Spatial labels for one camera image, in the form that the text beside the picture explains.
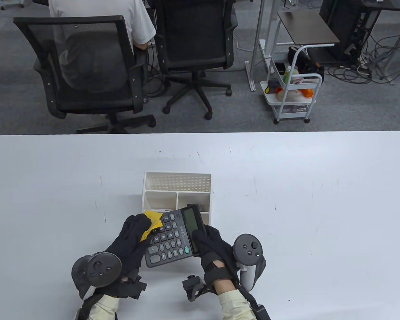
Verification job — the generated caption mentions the person's left hand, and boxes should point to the person's left hand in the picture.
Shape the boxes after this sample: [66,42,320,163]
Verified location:
[105,214,152,284]

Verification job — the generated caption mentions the person's right hand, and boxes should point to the person's right hand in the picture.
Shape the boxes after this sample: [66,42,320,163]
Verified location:
[192,225,240,284]

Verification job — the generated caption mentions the yellow cleaning cloth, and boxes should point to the yellow cleaning cloth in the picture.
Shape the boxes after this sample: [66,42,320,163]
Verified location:
[139,210,164,243]

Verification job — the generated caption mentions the black calculator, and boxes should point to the black calculator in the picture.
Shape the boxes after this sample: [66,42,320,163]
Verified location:
[144,204,207,268]

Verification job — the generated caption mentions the person's left forearm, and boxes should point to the person's left forearm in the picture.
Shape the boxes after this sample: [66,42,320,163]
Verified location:
[76,293,120,320]

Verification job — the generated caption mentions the dark grey handheld controller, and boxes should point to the dark grey handheld controller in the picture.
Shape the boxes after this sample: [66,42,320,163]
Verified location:
[233,233,266,291]
[71,252,123,299]

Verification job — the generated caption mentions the white plastic organizer basket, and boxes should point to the white plastic organizer basket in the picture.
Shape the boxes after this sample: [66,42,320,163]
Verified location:
[142,172,212,230]

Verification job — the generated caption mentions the black mesh office chair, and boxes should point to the black mesh office chair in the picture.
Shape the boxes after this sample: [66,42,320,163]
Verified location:
[152,0,239,120]
[13,15,156,134]

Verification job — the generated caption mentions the white rolling cart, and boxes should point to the white rolling cart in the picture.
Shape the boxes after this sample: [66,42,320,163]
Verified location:
[261,44,323,125]

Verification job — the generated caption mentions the black bag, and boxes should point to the black bag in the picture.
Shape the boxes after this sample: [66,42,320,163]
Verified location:
[288,46,325,84]

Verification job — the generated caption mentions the brown top side table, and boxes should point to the brown top side table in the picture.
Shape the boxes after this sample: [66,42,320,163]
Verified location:
[245,0,340,92]

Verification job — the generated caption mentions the black computer tower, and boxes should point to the black computer tower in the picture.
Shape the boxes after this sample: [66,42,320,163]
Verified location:
[319,0,364,64]

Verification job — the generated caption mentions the black desk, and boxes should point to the black desk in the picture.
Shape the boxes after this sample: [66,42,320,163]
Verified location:
[343,0,400,82]

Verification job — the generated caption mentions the hanging black cables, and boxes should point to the hanging black cables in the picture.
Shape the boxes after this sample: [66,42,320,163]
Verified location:
[143,0,170,99]

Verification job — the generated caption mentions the tangle of floor cables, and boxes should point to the tangle of floor cables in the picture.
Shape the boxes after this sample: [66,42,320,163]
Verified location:
[323,0,400,85]

